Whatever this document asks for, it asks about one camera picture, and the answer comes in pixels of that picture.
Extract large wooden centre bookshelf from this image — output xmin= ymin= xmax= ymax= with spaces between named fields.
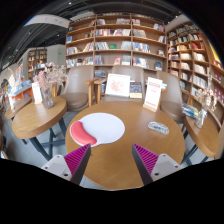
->
xmin=64 ymin=12 xmax=168 ymax=79

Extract beige right armchair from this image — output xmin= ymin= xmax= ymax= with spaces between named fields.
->
xmin=157 ymin=71 xmax=185 ymax=123

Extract beige left armchair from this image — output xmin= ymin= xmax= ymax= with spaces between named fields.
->
xmin=61 ymin=65 xmax=96 ymax=112

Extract white mouse pad red rest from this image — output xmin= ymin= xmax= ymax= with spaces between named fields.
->
xmin=69 ymin=112 xmax=125 ymax=147

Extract beige armchair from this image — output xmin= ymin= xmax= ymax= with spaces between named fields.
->
xmin=157 ymin=71 xmax=185 ymax=123
xmin=95 ymin=65 xmax=146 ymax=104
xmin=61 ymin=65 xmax=96 ymax=112

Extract white sign left table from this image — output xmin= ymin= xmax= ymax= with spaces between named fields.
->
xmin=32 ymin=82 xmax=42 ymax=104

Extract transparent computer mouse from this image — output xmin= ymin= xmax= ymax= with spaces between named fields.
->
xmin=148 ymin=122 xmax=169 ymax=134

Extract beige middle armchair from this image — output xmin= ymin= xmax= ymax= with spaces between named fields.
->
xmin=95 ymin=65 xmax=146 ymax=104

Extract white picture book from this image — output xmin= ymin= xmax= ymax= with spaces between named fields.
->
xmin=105 ymin=73 xmax=130 ymax=97

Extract white red sign stand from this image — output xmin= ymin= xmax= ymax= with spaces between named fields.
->
xmin=143 ymin=77 xmax=162 ymax=112

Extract round wooden left table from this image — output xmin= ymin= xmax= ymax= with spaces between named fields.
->
xmin=12 ymin=96 xmax=67 ymax=160

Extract wooden right bookshelf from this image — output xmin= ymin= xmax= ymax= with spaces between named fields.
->
xmin=166 ymin=21 xmax=224 ymax=130

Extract distant wooden left bookshelf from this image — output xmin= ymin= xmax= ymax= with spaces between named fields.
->
xmin=27 ymin=48 xmax=47 ymax=80

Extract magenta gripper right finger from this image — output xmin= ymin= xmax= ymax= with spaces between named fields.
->
xmin=131 ymin=143 xmax=184 ymax=187

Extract dark cover book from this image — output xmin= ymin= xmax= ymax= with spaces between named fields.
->
xmin=130 ymin=82 xmax=142 ymax=98

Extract round wooden right table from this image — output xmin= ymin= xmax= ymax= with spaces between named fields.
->
xmin=182 ymin=116 xmax=220 ymax=165

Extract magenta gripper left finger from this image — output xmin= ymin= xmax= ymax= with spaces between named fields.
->
xmin=41 ymin=143 xmax=92 ymax=186

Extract glass vase dried flowers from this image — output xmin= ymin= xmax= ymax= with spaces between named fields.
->
xmin=195 ymin=74 xmax=217 ymax=128

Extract blue book right table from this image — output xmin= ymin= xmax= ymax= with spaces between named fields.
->
xmin=182 ymin=103 xmax=199 ymax=119

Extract grey vase dried flowers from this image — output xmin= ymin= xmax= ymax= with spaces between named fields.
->
xmin=33 ymin=62 xmax=67 ymax=109

